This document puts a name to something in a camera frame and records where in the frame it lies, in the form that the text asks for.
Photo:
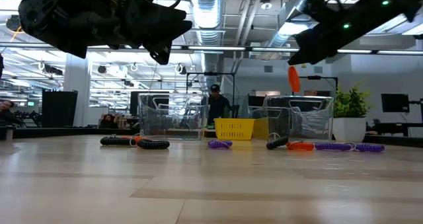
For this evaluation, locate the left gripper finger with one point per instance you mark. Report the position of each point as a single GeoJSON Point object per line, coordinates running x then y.
{"type": "Point", "coordinates": [161, 53]}
{"type": "Point", "coordinates": [158, 22]}

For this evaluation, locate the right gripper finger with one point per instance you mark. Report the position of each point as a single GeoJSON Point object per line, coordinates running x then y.
{"type": "Point", "coordinates": [314, 45]}
{"type": "Point", "coordinates": [317, 29]}

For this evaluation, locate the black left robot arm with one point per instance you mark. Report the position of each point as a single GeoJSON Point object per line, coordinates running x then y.
{"type": "Point", "coordinates": [43, 16]}

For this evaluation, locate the clear plastic bin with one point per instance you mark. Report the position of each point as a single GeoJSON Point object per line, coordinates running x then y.
{"type": "Point", "coordinates": [172, 131]}
{"type": "Point", "coordinates": [297, 97]}

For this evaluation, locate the black monitor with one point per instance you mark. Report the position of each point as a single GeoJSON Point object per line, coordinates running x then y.
{"type": "Point", "coordinates": [133, 101]}
{"type": "Point", "coordinates": [395, 102]}

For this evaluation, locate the person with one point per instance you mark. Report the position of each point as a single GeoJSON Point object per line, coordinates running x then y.
{"type": "Point", "coordinates": [217, 106]}
{"type": "Point", "coordinates": [107, 121]}
{"type": "Point", "coordinates": [6, 113]}

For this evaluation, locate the green plant in white pot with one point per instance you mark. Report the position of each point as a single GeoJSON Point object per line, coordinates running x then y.
{"type": "Point", "coordinates": [349, 129]}

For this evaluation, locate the black partition panel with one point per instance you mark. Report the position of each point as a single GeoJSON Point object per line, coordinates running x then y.
{"type": "Point", "coordinates": [59, 108]}

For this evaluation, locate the yellow plastic basket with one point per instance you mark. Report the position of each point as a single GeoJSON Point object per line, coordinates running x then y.
{"type": "Point", "coordinates": [234, 129]}

